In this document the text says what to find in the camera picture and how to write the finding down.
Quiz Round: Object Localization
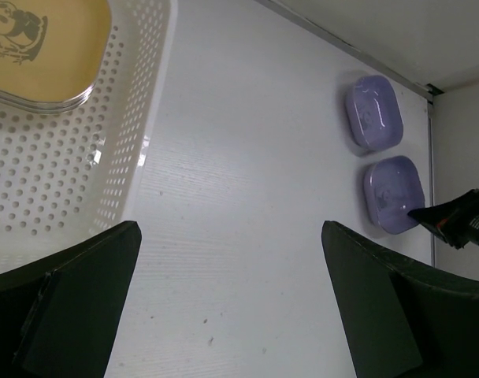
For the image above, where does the yellow panda plate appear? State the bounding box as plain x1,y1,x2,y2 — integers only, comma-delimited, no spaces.
0,0,112,113

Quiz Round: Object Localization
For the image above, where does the white perforated plastic bin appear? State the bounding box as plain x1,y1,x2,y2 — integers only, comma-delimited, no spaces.
0,1,177,273

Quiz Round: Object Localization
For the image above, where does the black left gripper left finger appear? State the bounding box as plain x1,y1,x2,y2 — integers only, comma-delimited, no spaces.
0,220,142,377

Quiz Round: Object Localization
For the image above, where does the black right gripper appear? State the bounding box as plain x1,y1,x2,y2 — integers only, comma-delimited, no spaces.
408,189,479,249

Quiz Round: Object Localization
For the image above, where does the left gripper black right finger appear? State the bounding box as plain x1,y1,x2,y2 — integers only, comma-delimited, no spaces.
321,220,479,377

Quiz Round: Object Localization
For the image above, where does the purple panda plate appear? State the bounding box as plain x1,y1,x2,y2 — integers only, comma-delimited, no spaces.
345,75,403,152
363,155,425,235

